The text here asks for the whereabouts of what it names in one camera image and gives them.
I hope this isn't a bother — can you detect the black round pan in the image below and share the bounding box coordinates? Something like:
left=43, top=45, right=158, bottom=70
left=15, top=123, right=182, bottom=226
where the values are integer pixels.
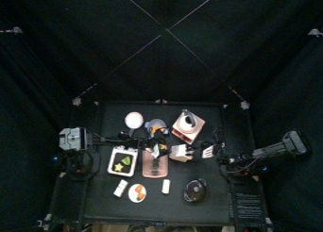
left=183, top=177, right=208, bottom=203

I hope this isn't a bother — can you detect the grey bowl with food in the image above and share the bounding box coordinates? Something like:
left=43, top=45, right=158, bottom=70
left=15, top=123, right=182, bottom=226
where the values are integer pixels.
left=143, top=118, right=171, bottom=140

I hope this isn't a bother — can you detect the white round ladle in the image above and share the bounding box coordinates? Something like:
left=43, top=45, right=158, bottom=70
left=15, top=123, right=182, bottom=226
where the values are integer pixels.
left=123, top=111, right=145, bottom=138

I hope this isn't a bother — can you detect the white plate with orange food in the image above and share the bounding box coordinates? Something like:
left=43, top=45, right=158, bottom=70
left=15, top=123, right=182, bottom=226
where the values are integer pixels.
left=127, top=183, right=147, bottom=204

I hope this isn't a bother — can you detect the small white rectangular block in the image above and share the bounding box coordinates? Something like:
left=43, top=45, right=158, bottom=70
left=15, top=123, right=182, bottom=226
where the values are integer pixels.
left=112, top=178, right=130, bottom=198
left=161, top=178, right=171, bottom=195

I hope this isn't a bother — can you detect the white printed label sticker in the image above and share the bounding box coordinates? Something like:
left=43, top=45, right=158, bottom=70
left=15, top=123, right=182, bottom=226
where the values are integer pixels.
left=233, top=192, right=263, bottom=224

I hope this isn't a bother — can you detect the white cube box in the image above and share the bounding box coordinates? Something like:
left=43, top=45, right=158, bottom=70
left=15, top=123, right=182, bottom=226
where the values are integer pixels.
left=167, top=143, right=196, bottom=163

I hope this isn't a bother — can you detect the white tray with shape toys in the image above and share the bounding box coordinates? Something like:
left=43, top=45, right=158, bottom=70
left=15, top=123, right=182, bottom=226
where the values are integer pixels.
left=106, top=146, right=139, bottom=177

